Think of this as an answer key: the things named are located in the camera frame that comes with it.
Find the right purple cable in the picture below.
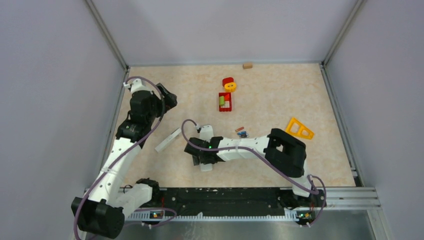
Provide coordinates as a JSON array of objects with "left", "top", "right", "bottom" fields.
[{"left": 180, "top": 119, "right": 328, "bottom": 228}]

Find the red toy brick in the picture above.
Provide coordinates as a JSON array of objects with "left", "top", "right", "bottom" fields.
[{"left": 218, "top": 92, "right": 233, "bottom": 112}]

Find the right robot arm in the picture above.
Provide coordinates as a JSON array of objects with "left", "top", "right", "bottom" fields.
[{"left": 183, "top": 127, "right": 326, "bottom": 209}]

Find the yellow triangular toy frame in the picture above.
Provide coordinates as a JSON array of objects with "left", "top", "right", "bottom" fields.
[{"left": 285, "top": 117, "right": 315, "bottom": 140}]

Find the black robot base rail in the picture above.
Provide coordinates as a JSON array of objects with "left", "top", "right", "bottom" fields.
[{"left": 141, "top": 187, "right": 326, "bottom": 217}]

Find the red toy block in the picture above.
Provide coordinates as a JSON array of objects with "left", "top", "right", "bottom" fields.
[{"left": 222, "top": 77, "right": 234, "bottom": 86}]

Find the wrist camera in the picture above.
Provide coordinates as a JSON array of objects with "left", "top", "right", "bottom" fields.
[
  {"left": 196, "top": 124, "right": 214, "bottom": 142},
  {"left": 123, "top": 78, "right": 150, "bottom": 94}
]

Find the blue battery pair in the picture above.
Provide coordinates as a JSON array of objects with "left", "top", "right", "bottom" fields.
[{"left": 237, "top": 131, "right": 249, "bottom": 139}]

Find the small wooden block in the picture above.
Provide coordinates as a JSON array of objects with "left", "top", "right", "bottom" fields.
[{"left": 242, "top": 62, "right": 253, "bottom": 70}]

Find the white remote control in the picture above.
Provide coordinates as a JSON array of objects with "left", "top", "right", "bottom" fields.
[{"left": 199, "top": 141, "right": 213, "bottom": 172}]

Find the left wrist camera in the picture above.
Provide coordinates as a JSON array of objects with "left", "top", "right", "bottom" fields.
[{"left": 123, "top": 78, "right": 150, "bottom": 94}]

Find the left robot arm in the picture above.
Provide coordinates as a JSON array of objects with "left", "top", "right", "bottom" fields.
[{"left": 71, "top": 78, "right": 178, "bottom": 240}]

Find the red battery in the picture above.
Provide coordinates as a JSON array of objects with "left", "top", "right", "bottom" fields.
[{"left": 235, "top": 126, "right": 245, "bottom": 132}]

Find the purple cable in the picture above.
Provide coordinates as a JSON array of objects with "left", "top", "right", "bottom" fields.
[
  {"left": 180, "top": 119, "right": 328, "bottom": 228},
  {"left": 72, "top": 76, "right": 178, "bottom": 240}
]

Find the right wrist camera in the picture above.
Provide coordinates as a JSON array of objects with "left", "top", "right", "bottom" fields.
[{"left": 196, "top": 124, "right": 214, "bottom": 142}]

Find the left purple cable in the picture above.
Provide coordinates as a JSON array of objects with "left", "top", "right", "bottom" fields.
[{"left": 72, "top": 76, "right": 178, "bottom": 240}]

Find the green toy cylinder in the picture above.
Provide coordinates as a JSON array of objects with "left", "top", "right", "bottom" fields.
[{"left": 218, "top": 96, "right": 226, "bottom": 107}]

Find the white rectangular stick device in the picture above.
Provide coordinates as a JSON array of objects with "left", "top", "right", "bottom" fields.
[{"left": 154, "top": 128, "right": 182, "bottom": 153}]

